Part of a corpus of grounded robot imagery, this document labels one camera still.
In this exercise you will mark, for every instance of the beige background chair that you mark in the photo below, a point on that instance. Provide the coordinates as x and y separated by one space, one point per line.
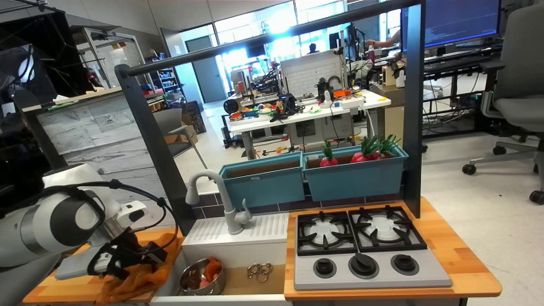
172 127

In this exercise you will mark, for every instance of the single red radish toy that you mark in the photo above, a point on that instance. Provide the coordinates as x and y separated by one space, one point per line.
328 156

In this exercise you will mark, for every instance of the teal plastic planter bin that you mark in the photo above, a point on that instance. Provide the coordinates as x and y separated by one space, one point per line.
354 180
264 187

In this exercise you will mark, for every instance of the grey office chair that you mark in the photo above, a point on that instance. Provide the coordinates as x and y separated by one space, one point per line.
519 85

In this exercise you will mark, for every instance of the white toy sink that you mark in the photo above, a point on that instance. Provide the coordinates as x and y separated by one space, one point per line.
238 238

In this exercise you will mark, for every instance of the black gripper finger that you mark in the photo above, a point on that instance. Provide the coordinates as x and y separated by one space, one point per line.
155 253
101 265

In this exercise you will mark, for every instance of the grey toy stove top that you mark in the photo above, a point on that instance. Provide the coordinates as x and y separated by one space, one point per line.
367 277

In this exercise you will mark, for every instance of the black metal kitchen frame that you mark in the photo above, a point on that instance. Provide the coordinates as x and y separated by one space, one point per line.
413 112

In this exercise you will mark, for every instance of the grey wood backsplash panel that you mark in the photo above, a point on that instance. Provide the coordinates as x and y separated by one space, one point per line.
95 129

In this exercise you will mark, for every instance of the white cluttered work table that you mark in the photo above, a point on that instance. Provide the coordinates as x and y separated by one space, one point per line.
316 112

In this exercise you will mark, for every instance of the orange terry towel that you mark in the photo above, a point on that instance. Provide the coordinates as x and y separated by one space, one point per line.
141 277

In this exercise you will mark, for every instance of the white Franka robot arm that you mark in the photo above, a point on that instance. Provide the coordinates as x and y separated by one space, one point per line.
51 226

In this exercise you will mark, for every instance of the black computer desk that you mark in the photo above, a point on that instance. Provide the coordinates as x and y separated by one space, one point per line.
459 73

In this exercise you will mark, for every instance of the red radish toy bunch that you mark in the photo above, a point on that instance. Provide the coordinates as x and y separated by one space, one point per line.
371 149

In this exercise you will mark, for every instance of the small steel pot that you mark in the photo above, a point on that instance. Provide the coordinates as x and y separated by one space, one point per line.
192 280

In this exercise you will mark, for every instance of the black stove knob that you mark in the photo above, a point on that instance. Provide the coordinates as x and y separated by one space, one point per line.
362 265
405 263
325 267

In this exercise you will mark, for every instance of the computer monitor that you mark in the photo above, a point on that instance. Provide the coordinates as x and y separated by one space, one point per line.
461 22

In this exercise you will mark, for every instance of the grey toy faucet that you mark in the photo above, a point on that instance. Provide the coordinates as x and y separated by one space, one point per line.
230 217

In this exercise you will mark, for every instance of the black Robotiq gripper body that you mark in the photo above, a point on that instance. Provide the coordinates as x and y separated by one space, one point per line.
128 248

